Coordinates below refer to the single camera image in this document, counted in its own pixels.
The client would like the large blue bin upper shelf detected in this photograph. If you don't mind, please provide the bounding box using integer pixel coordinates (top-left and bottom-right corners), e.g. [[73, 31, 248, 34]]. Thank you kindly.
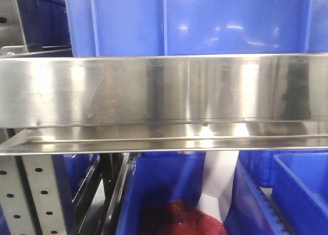
[[66, 0, 327, 56]]

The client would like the blue tray lower right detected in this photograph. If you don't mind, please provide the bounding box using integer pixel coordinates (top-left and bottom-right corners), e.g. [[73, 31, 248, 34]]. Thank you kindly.
[[224, 150, 327, 234]]

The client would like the perforated steel shelf upright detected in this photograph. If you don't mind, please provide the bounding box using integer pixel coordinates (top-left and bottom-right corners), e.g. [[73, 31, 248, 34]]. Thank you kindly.
[[1, 154, 76, 234]]

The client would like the blue bin with red contents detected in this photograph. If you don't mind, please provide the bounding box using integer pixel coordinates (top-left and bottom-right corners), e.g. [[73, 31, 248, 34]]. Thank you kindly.
[[116, 152, 206, 234]]

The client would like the white paper sheet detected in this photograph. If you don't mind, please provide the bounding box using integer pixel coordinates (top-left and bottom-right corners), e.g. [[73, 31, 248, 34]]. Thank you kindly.
[[197, 150, 239, 223]]

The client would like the red mesh bag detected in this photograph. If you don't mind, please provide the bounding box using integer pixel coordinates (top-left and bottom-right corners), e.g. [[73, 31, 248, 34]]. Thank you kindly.
[[139, 199, 228, 235]]

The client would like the dark blue bin upper left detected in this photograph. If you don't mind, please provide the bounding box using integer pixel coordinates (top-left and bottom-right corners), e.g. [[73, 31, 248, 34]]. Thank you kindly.
[[16, 0, 71, 52]]

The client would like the stainless steel shelf rail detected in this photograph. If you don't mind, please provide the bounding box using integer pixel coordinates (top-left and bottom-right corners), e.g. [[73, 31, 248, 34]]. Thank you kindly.
[[1, 53, 327, 156]]

